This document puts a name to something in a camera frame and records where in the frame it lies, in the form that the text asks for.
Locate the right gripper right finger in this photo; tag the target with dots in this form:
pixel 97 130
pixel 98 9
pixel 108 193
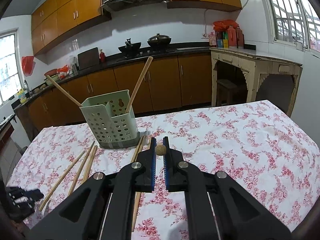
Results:
pixel 217 206

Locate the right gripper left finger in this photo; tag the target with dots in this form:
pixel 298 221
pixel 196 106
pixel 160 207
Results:
pixel 102 207

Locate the wooden chopstick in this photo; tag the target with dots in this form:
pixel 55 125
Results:
pixel 64 91
pixel 149 143
pixel 137 200
pixel 138 83
pixel 160 150
pixel 80 170
pixel 48 196
pixel 87 163
pixel 138 149
pixel 89 166

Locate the floral pink tablecloth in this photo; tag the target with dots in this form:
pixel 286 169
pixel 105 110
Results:
pixel 256 144

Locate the green perforated utensil holder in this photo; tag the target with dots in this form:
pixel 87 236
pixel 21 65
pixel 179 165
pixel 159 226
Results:
pixel 108 120

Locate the yellow detergent bottle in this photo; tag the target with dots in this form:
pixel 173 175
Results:
pixel 22 96

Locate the wooden lower cabinets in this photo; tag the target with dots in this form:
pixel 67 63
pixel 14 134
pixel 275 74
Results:
pixel 171 84

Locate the wooden cabinets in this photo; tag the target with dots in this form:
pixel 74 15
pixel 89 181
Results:
pixel 171 84
pixel 57 20

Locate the stacked bowls on counter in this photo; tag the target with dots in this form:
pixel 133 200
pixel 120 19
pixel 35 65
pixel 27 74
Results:
pixel 58 74

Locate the red hanging plastic bag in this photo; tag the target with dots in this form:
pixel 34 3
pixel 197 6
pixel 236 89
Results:
pixel 28 65

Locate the cream carved side table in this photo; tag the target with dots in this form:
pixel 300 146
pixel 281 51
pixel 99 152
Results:
pixel 256 67

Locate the dark cutting board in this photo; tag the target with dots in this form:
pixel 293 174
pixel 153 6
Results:
pixel 88 58

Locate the small red bottle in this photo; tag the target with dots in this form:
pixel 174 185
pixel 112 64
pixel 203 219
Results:
pixel 102 56

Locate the black wok left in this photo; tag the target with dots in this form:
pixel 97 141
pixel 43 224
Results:
pixel 130 49

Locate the red bottles and bag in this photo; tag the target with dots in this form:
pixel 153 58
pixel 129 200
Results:
pixel 226 34

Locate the black lidded wok right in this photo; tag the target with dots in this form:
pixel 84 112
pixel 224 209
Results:
pixel 159 42

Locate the wooden upper cabinets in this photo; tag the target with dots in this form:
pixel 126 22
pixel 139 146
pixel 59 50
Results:
pixel 57 20

